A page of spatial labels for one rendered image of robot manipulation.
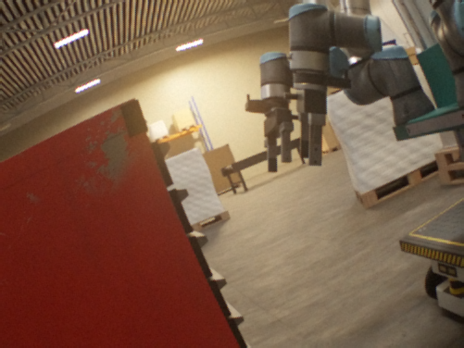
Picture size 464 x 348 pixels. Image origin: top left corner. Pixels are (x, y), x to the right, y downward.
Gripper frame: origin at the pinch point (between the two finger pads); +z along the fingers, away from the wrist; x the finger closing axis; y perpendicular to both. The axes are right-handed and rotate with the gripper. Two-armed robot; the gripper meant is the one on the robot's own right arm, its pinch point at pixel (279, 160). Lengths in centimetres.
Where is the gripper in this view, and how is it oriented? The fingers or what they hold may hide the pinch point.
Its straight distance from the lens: 131.7
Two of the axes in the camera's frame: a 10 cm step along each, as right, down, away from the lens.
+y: 9.8, 0.4, 2.0
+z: 0.0, 9.8, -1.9
